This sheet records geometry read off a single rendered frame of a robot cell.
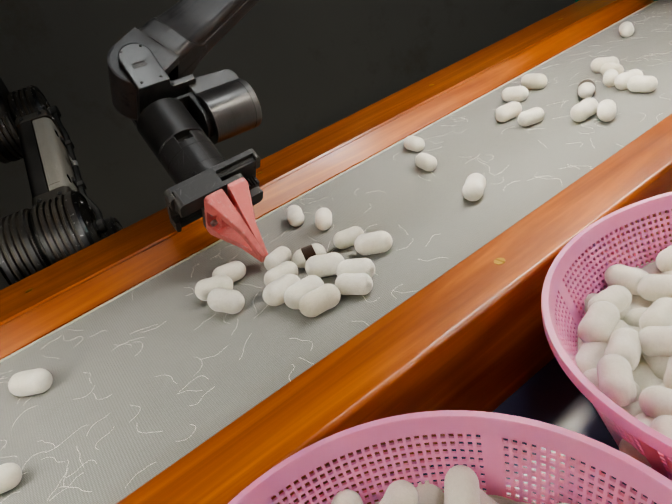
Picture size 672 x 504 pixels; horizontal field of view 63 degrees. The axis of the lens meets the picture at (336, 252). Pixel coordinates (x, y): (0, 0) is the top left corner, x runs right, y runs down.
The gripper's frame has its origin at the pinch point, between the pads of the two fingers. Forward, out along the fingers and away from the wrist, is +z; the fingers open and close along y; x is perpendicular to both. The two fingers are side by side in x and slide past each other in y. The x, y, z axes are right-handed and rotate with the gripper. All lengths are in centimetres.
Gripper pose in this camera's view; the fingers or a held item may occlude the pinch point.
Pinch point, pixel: (260, 252)
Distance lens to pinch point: 54.7
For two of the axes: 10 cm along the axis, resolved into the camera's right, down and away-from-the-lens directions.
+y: 7.9, -4.8, 3.8
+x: -1.5, 4.5, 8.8
